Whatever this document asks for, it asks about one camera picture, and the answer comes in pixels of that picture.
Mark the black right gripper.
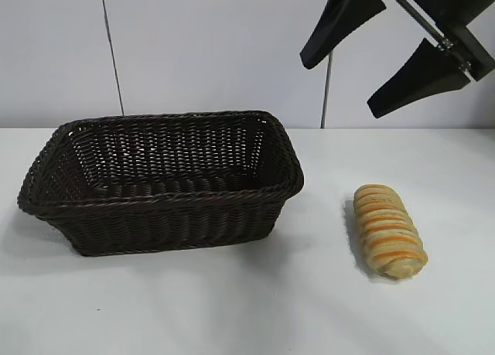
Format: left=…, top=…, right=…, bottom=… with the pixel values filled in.
left=299, top=0, right=495, bottom=119

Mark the long striped bread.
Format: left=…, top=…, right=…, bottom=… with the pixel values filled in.
left=352, top=183, right=429, bottom=281

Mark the dark brown wicker basket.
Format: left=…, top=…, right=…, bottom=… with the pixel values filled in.
left=16, top=109, right=306, bottom=258

